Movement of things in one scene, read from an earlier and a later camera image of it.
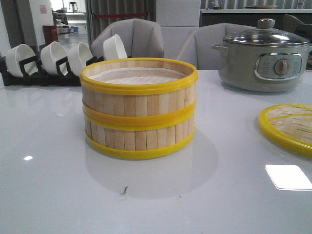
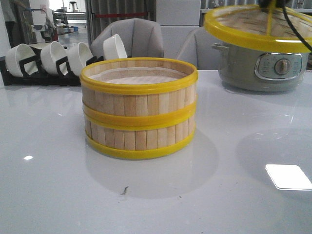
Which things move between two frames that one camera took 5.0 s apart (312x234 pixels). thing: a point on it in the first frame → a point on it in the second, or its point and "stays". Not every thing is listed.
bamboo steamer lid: [289, 125] → [270, 28]
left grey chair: [140, 39] stays
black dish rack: [30, 74] stays
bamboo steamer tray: [138, 91] stays
